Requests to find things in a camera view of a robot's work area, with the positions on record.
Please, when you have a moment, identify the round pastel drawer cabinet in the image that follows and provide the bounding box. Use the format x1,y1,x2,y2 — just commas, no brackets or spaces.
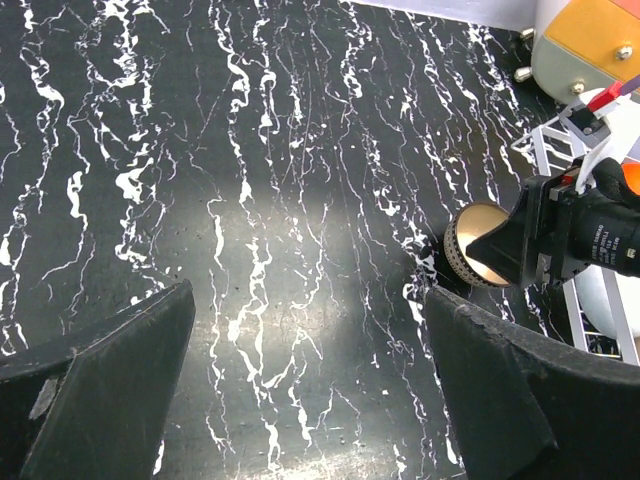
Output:
513,0,639,104

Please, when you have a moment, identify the red bowl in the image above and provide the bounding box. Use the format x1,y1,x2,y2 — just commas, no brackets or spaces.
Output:
622,162,640,195

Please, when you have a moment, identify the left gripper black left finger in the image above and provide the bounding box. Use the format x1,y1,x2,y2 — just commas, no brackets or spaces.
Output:
1,280,195,479

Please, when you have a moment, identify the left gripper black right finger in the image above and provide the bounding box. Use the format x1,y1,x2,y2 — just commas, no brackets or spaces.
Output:
424,287,639,479

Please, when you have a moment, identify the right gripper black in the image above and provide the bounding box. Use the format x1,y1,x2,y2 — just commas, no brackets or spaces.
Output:
465,157,639,286

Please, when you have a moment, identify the white bowl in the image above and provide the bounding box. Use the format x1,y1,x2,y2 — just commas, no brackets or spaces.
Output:
574,265,639,339

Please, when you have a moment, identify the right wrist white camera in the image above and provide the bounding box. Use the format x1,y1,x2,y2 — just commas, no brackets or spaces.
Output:
559,82,639,194

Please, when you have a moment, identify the brown bowl cream interior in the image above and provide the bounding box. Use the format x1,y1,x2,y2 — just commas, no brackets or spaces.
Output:
442,201,512,289

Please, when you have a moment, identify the white wire dish rack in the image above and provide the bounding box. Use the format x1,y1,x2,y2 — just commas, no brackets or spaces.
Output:
512,117,639,365

